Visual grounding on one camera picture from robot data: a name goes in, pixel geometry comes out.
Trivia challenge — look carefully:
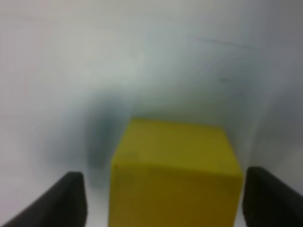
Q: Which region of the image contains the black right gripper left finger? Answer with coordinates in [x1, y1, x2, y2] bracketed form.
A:
[4, 172, 87, 227]

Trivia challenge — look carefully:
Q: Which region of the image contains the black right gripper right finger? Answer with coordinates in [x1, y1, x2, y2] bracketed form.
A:
[242, 167, 303, 227]

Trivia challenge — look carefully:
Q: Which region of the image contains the yellow cube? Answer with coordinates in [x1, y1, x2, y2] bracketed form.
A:
[108, 118, 243, 227]

